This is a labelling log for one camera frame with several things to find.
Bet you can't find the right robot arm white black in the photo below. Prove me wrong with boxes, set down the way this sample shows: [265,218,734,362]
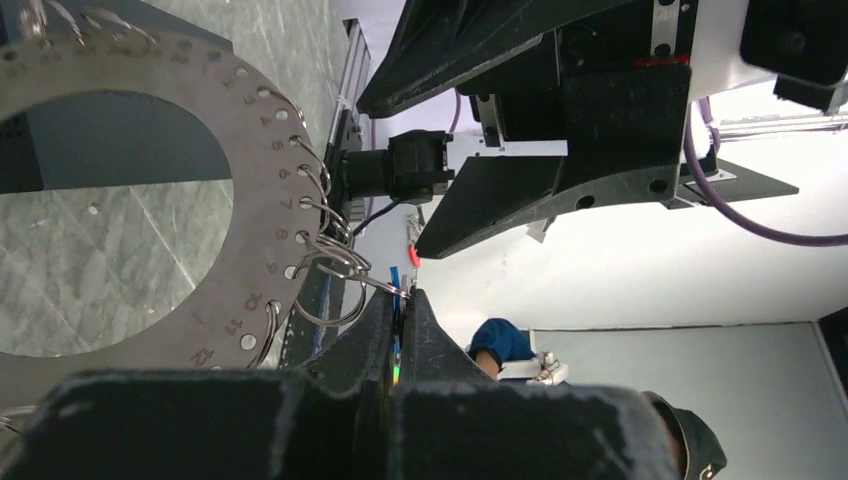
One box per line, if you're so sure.
[341,1,847,259]

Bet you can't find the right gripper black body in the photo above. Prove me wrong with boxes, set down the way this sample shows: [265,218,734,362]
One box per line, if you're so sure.
[461,1,697,158]

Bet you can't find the bunch of steel keyrings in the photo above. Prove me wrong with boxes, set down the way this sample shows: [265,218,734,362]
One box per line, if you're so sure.
[248,149,410,368]

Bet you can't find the aluminium frame rail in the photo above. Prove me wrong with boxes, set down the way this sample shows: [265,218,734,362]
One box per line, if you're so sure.
[324,18,372,170]

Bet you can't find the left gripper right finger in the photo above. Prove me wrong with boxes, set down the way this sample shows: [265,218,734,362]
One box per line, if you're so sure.
[390,289,679,479]

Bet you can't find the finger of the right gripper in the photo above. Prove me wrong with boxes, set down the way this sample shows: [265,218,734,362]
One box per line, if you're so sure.
[416,156,679,259]
[356,0,623,119]

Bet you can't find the numbered metal ring disc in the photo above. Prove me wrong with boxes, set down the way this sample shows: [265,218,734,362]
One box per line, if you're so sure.
[1,32,320,408]

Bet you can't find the person in dark cap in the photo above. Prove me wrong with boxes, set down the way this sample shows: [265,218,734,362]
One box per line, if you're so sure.
[465,318,728,479]

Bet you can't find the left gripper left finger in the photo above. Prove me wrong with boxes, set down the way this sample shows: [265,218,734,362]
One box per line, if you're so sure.
[1,293,394,479]

